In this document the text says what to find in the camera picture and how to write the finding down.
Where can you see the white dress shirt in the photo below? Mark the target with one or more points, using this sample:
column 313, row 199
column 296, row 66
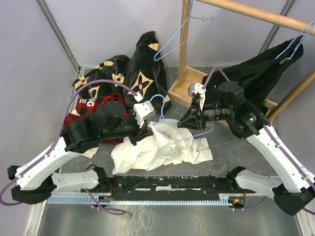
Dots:
column 160, row 149

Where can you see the black beige patterned fleece blanket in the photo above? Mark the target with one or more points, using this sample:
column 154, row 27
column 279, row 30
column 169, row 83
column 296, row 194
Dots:
column 139, row 73

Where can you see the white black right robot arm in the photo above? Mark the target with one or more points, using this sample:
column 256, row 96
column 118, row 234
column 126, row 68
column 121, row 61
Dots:
column 295, row 187

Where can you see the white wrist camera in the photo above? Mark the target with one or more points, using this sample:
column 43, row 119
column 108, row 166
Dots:
column 197, row 91
column 143, row 109

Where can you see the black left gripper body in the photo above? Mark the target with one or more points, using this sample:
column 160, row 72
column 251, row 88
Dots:
column 132, row 130

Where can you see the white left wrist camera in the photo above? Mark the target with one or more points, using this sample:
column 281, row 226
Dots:
column 143, row 109

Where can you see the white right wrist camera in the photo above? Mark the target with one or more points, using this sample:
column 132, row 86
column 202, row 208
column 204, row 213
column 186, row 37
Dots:
column 197, row 91

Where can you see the wooden clothes rack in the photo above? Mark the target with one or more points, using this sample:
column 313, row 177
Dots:
column 223, row 38

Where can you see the cream folded cloth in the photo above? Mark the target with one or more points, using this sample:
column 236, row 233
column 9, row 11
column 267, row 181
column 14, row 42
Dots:
column 91, row 152

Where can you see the red black plaid shirt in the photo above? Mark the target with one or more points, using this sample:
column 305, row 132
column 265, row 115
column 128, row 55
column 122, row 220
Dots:
column 88, row 108

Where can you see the light blue hanger with shirt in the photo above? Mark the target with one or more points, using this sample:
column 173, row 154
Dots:
column 301, row 36

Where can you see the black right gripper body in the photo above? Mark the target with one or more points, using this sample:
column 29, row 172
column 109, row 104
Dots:
column 210, row 112

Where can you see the aluminium frame rail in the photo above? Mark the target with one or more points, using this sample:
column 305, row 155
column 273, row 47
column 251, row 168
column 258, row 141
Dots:
column 45, row 10

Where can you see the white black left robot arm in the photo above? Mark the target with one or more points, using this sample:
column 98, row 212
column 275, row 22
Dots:
column 38, row 180

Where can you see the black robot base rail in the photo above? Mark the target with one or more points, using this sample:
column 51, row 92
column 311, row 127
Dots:
column 168, row 190

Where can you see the black button shirt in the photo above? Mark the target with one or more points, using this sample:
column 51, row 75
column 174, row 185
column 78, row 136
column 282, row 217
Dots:
column 259, row 75

